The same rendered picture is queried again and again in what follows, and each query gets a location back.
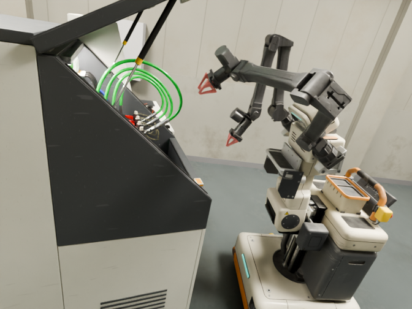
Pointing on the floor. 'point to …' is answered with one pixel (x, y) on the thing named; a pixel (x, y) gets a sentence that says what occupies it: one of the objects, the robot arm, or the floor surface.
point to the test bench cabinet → (131, 271)
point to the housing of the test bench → (25, 176)
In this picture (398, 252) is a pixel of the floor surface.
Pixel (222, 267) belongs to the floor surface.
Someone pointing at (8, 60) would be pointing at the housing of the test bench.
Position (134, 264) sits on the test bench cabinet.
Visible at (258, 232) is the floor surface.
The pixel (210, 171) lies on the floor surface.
